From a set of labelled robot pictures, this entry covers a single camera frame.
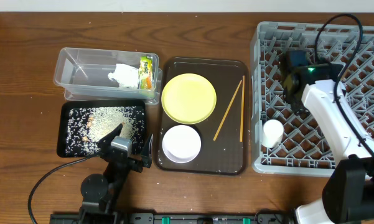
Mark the left wooden chopstick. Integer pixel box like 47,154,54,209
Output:
213,80,242,141

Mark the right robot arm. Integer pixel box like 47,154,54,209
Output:
279,50,374,223

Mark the grey dishwasher rack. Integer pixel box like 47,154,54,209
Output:
250,22,374,177

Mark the brown serving tray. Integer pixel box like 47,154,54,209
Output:
153,57,249,176

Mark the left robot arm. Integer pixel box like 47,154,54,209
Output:
74,124,153,224

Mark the clear plastic bin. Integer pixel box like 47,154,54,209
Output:
54,47,162,105

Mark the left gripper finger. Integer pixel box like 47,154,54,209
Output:
141,134,153,168
97,124,123,152

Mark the white tissue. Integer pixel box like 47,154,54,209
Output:
108,63,139,89

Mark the white bowl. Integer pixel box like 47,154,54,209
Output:
162,125,202,164

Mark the black waste tray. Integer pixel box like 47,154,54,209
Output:
57,100,146,157

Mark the right wooden chopstick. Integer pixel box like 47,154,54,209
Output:
240,76,245,142

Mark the yellow plate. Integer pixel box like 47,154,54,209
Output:
161,73,217,124

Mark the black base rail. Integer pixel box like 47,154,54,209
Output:
49,212,295,224

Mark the wooden chopstick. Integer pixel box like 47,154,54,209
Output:
213,80,242,141
240,76,245,142

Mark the white cup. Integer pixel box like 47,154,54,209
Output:
262,119,284,148

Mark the green snack wrapper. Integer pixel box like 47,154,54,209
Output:
138,56,152,89

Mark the spilled rice pile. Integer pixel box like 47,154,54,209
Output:
62,106,146,157

